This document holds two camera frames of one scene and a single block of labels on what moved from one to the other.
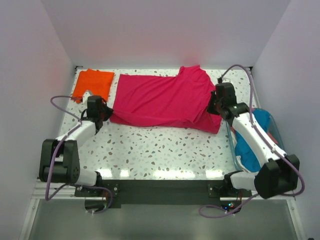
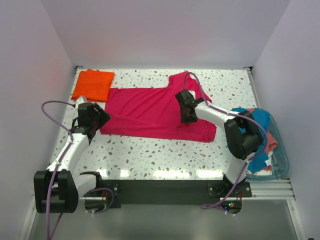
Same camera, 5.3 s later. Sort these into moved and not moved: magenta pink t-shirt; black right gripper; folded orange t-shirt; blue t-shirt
Moved: black right gripper; magenta pink t-shirt
Not moved: blue t-shirt; folded orange t-shirt
